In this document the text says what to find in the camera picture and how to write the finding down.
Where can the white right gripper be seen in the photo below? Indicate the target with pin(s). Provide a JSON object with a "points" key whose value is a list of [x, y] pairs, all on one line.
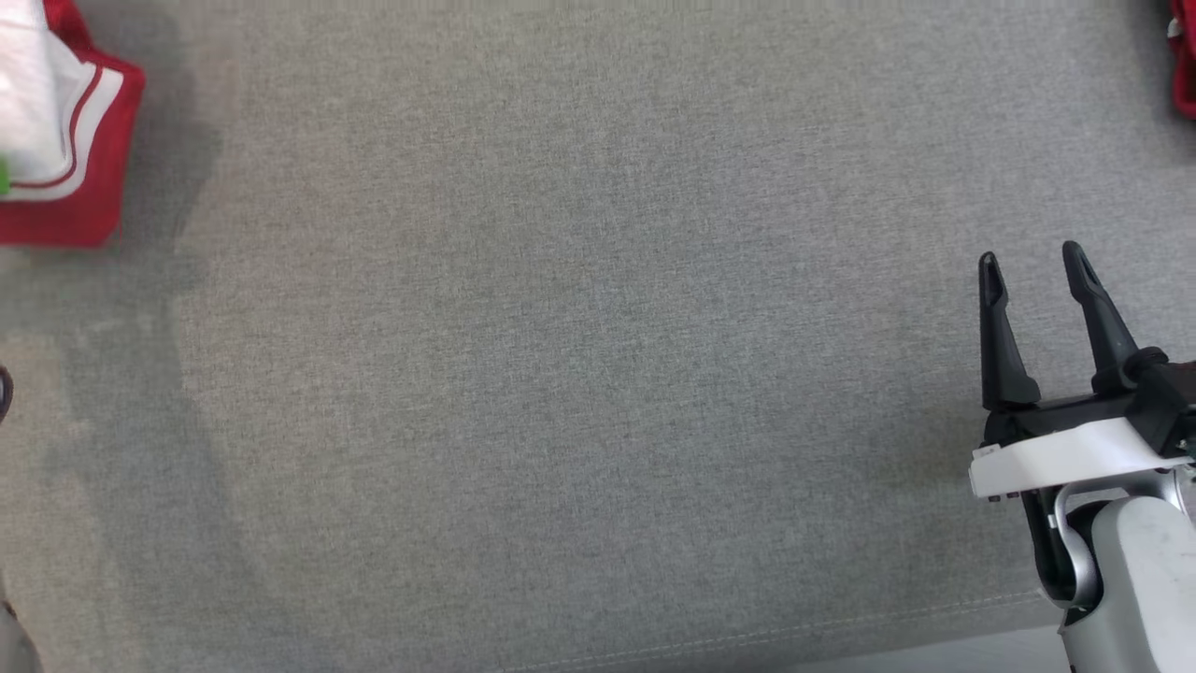
{"points": [[1065, 453]]}

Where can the red basketball jersey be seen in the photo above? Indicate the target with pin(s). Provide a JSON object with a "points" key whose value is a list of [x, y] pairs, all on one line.
{"points": [[84, 210]]}

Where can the red white-trimmed shorts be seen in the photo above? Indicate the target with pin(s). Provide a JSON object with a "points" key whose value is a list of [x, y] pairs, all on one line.
{"points": [[1187, 75]]}

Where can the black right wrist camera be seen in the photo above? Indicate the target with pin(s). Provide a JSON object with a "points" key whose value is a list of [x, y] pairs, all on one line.
{"points": [[1163, 393]]}

